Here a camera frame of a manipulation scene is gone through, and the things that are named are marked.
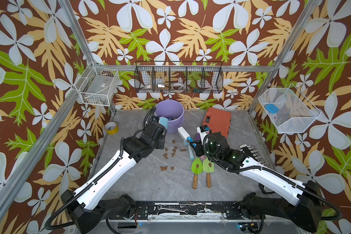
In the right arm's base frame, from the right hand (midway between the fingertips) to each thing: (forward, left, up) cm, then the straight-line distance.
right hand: (189, 142), depth 76 cm
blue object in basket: (+21, -50, +4) cm, 55 cm away
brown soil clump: (-5, +10, -23) cm, 25 cm away
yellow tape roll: (+27, +56, -22) cm, 66 cm away
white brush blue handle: (+6, +2, -1) cm, 6 cm away
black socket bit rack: (+4, -46, -21) cm, 51 cm away
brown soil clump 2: (-5, +15, -22) cm, 27 cm away
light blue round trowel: (+13, +14, +3) cm, 19 cm away
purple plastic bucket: (+33, +8, -10) cm, 35 cm away
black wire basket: (+46, +5, +10) cm, 48 cm away
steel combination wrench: (-27, +16, -21) cm, 38 cm away
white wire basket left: (+32, +54, +14) cm, 64 cm away
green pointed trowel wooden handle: (-5, -6, -22) cm, 23 cm away
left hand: (+1, +15, +4) cm, 16 cm away
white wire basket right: (+19, -58, +6) cm, 61 cm away
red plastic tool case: (+30, -25, -17) cm, 42 cm away
